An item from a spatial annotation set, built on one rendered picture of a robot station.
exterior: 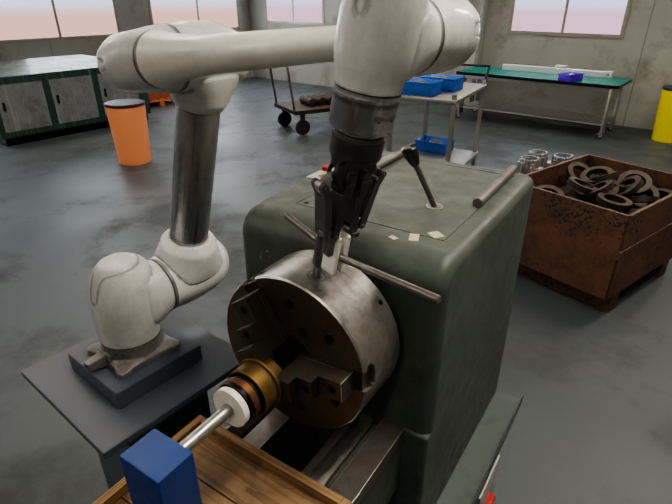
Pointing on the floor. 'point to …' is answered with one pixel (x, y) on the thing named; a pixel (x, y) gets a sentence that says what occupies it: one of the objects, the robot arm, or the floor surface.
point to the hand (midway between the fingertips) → (336, 252)
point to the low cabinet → (54, 98)
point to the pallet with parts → (537, 159)
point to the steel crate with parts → (597, 228)
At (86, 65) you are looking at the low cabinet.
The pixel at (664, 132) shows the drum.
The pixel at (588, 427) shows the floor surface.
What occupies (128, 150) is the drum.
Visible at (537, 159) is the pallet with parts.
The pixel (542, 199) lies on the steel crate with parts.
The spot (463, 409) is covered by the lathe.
